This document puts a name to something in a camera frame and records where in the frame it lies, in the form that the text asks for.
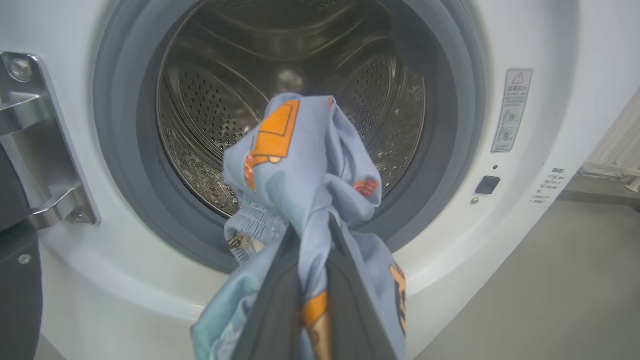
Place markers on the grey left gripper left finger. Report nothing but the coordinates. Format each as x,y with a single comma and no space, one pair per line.
275,320

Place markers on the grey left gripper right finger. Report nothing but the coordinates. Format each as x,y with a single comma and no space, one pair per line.
352,315

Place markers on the pile of clothes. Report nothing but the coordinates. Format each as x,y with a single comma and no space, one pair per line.
310,165

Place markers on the round glass washing machine door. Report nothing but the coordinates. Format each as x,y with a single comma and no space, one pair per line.
15,300

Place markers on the white front-load washing machine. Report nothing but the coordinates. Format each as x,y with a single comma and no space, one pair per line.
450,240

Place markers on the black door latch socket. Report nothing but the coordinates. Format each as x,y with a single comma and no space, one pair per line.
488,185

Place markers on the grey rubber door gasket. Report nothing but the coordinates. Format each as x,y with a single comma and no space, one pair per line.
120,150

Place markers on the chrome door hinge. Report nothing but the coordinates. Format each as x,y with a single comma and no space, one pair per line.
30,110

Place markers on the perforated steel drum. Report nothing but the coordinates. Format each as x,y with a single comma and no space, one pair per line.
215,100

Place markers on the grey warning label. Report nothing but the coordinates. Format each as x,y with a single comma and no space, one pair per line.
512,110

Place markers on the white metal rack frame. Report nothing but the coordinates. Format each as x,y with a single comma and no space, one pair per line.
615,170

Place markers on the white ribbed wall panel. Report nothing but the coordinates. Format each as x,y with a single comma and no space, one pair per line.
622,137

